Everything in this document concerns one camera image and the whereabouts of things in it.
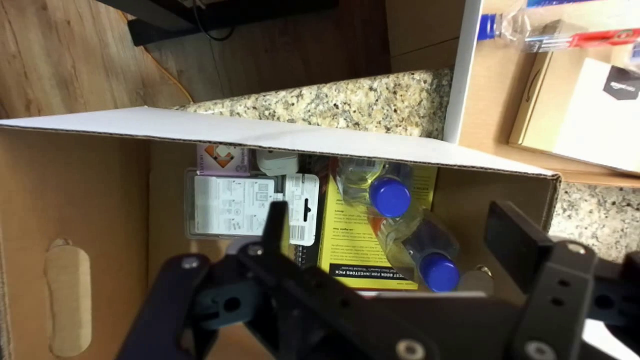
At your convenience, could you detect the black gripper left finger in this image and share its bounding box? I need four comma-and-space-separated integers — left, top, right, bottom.
122, 199, 316, 360

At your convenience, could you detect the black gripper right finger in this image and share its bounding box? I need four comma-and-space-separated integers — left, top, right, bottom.
484, 199, 640, 360

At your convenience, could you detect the large open cardboard box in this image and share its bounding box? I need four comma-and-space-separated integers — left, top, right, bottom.
0, 106, 565, 360

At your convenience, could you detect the white printed paper sheet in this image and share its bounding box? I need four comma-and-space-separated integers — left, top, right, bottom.
188, 173, 288, 241

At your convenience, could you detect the pink printed card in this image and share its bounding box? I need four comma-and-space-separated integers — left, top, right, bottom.
195, 142, 255, 179

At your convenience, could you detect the white flat remote package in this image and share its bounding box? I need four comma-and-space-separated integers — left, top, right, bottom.
282, 173, 322, 246

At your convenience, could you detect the white cube power adapter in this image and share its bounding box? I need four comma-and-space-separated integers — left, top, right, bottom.
255, 149, 300, 180

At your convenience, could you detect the white brown cardboard parcel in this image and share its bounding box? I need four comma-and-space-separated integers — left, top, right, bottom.
508, 46, 640, 177

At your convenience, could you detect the yellow book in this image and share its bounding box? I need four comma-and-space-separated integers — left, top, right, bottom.
316, 165, 441, 294

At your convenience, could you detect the black metal stand frame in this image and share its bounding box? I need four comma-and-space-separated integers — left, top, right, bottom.
99, 0, 338, 48

